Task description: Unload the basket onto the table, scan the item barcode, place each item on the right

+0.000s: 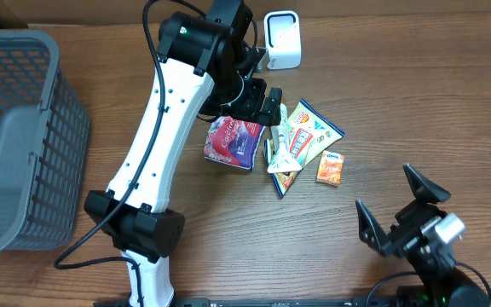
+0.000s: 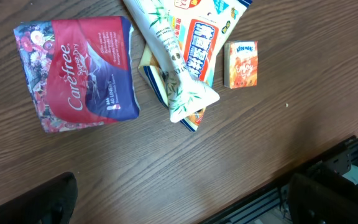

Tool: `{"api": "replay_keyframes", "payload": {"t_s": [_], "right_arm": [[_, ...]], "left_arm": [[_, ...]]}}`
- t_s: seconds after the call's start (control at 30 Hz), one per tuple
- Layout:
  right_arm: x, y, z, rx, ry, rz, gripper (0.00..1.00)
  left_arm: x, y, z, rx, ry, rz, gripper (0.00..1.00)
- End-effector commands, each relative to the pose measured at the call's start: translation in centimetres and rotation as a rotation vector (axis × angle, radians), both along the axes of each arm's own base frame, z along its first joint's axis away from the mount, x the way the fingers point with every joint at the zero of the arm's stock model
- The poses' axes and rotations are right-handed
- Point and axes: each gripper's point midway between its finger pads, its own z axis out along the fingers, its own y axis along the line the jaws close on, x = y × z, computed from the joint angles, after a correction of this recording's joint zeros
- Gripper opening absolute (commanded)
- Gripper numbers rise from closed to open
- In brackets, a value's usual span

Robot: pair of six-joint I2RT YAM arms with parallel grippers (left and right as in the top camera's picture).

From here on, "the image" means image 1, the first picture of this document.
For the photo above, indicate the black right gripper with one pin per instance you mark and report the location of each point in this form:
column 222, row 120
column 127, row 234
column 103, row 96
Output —
column 410, row 217

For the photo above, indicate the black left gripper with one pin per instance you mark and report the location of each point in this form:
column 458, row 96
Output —
column 251, row 109

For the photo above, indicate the pink purple sanitary pad pack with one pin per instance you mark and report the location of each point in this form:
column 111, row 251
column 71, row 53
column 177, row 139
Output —
column 233, row 142

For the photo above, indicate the yellow blue snack bag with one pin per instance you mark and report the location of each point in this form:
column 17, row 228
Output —
column 310, row 133

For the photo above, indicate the orange red wipes pack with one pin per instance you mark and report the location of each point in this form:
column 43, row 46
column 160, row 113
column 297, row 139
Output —
column 330, row 168

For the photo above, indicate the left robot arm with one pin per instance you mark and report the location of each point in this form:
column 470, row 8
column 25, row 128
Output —
column 203, row 65

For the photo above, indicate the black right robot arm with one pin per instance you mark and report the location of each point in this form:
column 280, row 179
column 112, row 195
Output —
column 423, row 235

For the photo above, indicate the white barcode scanner stand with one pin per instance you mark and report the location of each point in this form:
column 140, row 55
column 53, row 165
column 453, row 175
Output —
column 283, row 39

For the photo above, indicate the grey plastic mesh basket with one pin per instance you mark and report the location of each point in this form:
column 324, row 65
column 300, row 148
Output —
column 44, row 136

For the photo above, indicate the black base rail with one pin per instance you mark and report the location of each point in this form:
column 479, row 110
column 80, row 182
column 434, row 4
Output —
column 279, row 302

